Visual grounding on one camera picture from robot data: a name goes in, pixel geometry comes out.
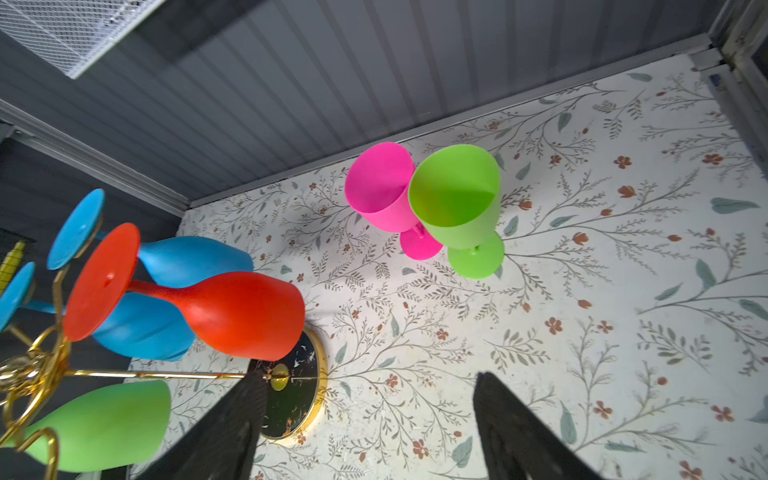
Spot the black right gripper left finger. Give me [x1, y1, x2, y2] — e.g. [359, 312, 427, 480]
[139, 370, 269, 480]

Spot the blue wine glass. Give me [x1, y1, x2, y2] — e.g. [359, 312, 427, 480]
[1, 262, 195, 361]
[46, 189, 253, 288]

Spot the gold wine glass rack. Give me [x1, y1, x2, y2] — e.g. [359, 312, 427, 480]
[0, 227, 330, 480]

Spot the floral table mat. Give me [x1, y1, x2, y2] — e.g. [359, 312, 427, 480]
[178, 55, 767, 479]

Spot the red wine glass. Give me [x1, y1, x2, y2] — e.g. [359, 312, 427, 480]
[62, 223, 306, 361]

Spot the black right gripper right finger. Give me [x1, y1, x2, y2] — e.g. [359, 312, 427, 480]
[473, 372, 600, 480]

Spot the green wine glass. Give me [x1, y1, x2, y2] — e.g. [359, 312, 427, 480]
[408, 144, 505, 280]
[24, 380, 171, 473]

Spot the magenta wine glass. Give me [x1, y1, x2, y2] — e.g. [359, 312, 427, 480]
[344, 142, 442, 261]

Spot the yellow marker pen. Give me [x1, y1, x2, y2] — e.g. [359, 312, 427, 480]
[0, 240, 26, 294]

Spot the white wire mesh basket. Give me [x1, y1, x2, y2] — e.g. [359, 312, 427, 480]
[1, 0, 164, 79]

